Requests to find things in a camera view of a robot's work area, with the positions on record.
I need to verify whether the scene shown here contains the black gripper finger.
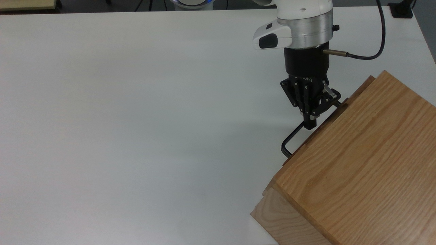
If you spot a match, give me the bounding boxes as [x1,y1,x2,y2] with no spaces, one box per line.
[280,78,321,131]
[312,83,342,119]

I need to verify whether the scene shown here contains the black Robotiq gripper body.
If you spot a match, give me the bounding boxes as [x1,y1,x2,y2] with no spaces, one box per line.
[284,44,331,90]

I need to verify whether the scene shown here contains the black metal drawer handle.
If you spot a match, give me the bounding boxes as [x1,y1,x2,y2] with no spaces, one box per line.
[281,100,343,158]

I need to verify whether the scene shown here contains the light wooden cabinet box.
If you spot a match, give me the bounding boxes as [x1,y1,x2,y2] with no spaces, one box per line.
[250,70,436,245]

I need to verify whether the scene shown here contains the light wood desk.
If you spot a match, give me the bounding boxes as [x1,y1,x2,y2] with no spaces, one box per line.
[0,0,62,13]

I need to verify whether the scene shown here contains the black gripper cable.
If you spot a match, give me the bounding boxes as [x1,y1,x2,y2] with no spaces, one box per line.
[322,0,386,61]

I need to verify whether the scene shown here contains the black table clamp mount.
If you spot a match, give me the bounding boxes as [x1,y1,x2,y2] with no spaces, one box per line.
[388,0,415,19]

